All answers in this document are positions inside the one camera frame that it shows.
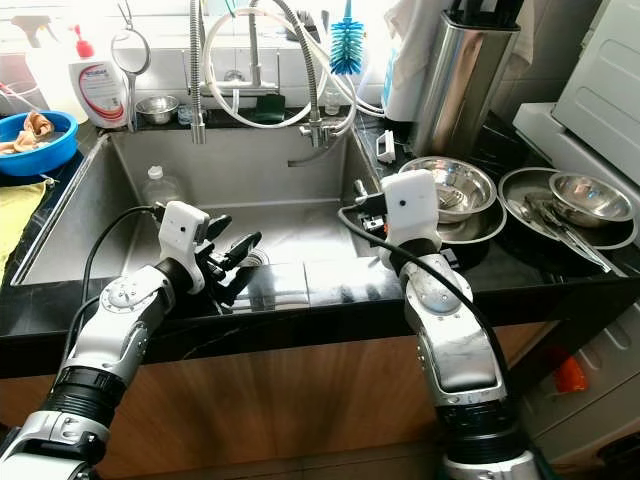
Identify round steel plate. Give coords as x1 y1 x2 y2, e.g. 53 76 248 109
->
498 166 639 251
390 170 508 246

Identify stainless steel sink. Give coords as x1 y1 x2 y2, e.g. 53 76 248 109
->
10 128 381 286

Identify clear plastic bottle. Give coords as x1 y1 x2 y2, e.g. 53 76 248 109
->
142 165 183 226

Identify small white clip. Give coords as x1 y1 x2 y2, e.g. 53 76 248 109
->
374 130 397 164

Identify dark green sponge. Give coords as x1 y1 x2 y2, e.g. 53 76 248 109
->
252 93 286 124

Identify small steel bowl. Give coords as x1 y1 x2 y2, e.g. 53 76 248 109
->
136 95 179 126

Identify wooden cabinet door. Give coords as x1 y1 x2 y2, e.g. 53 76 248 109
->
265 320 551 466
0 345 266 480

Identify grey flexible gooseneck faucet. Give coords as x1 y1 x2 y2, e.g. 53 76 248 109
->
253 0 356 168

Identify steel knife block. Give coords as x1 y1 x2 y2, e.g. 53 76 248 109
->
412 12 521 161

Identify white towel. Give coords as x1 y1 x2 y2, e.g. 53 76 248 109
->
382 0 456 123

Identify blue plastic bowl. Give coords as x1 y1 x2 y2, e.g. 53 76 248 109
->
0 110 79 178

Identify white soap bottle red pump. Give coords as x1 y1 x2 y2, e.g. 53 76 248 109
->
68 25 129 131

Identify blue bottle brush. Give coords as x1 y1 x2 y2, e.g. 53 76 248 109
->
329 0 366 76

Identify steel tongs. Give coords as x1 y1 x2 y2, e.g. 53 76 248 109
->
510 195 626 276

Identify round steel mesh strainer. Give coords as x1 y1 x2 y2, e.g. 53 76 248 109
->
110 27 153 131

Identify yellow cloth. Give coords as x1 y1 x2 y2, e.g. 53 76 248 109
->
0 180 56 286

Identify pale raw meat pieces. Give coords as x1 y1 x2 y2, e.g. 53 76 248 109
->
5 112 66 156

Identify white spray bottle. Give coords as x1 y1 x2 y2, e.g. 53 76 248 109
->
15 14 81 116

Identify black knife holder insert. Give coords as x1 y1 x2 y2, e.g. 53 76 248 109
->
445 0 526 31

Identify orange object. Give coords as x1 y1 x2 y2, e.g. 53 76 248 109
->
555 355 589 393

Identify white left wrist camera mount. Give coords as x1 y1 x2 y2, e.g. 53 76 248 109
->
157 200 213 293

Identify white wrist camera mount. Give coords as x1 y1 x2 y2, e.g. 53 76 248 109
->
380 169 444 271
157 200 213 293

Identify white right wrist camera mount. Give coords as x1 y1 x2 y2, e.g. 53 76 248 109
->
380 169 444 271

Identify steel corrugated sprayer hose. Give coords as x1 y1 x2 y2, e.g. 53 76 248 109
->
188 0 209 144

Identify steel wall tap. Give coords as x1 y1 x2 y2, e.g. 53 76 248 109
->
190 12 279 101

